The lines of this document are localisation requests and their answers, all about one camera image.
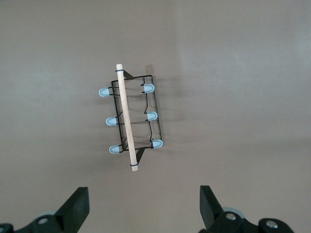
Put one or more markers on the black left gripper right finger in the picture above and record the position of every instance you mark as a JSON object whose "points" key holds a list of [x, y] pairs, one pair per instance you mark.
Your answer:
{"points": [[211, 213]]}

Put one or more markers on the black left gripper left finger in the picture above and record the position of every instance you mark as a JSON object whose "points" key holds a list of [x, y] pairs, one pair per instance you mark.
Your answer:
{"points": [[73, 213]]}

